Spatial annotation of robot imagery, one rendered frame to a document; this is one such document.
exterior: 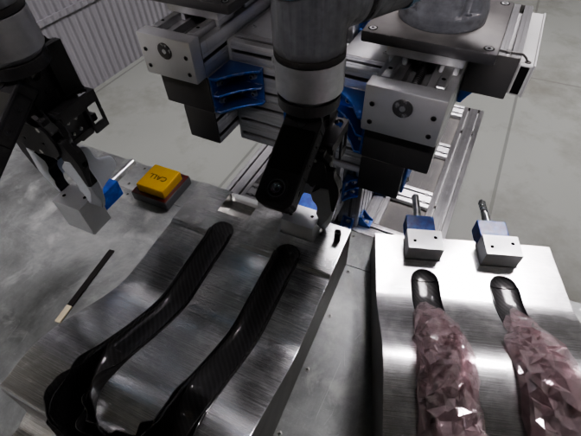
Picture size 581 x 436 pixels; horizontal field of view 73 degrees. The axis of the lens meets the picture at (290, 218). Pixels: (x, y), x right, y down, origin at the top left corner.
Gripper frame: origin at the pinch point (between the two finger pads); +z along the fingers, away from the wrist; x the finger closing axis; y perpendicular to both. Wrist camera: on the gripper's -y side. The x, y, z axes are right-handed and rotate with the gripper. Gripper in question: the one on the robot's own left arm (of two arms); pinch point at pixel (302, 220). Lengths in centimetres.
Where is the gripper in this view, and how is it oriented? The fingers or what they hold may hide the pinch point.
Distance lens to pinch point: 57.5
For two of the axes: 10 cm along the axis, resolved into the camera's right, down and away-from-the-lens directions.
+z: 0.3, 6.5, 7.6
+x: -9.1, -3.0, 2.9
